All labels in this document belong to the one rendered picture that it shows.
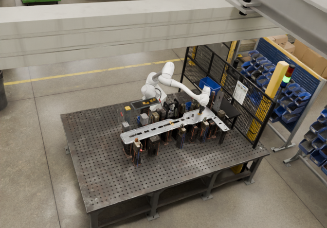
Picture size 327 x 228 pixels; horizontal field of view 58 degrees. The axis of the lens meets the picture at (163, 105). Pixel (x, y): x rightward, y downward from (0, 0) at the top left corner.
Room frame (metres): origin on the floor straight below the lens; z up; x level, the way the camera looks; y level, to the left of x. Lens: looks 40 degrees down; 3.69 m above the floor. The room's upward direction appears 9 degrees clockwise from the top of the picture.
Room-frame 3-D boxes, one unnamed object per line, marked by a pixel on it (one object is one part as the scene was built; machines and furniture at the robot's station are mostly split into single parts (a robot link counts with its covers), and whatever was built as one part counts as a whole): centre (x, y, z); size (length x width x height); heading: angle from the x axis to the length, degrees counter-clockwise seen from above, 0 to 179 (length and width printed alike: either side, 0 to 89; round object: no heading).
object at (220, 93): (3.27, -0.74, 1.17); 0.12 x 0.01 x 0.34; 36
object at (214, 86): (3.70, -0.65, 1.09); 0.30 x 0.17 x 0.13; 42
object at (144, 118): (2.80, 0.22, 0.90); 0.13 x 0.10 x 0.41; 36
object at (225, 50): (5.54, -0.82, 1.00); 1.34 x 0.14 x 2.00; 30
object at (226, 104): (3.54, -0.76, 1.01); 0.90 x 0.22 x 0.03; 36
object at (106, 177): (2.94, -0.08, 0.68); 2.56 x 1.61 x 0.04; 120
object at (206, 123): (2.93, -0.60, 0.87); 0.12 x 0.09 x 0.35; 36
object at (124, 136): (2.84, -0.13, 1.00); 1.38 x 0.22 x 0.02; 126
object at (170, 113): (3.08, -0.11, 0.94); 0.18 x 0.13 x 0.49; 126
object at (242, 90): (3.37, -1.03, 1.30); 0.23 x 0.02 x 0.31; 36
